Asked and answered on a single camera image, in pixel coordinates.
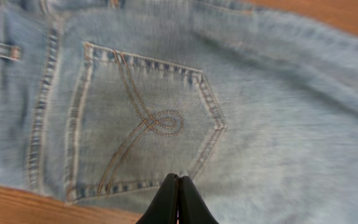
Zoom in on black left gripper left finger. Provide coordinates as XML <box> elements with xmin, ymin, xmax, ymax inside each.
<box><xmin>136</xmin><ymin>173</ymin><xmax>179</xmax><ymax>224</ymax></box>

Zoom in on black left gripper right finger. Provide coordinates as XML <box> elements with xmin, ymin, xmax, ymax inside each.
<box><xmin>177</xmin><ymin>176</ymin><xmax>218</xmax><ymax>224</ymax></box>

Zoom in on long blue denim jeans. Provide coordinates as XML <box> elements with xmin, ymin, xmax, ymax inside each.
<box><xmin>0</xmin><ymin>1</ymin><xmax>358</xmax><ymax>223</ymax></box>

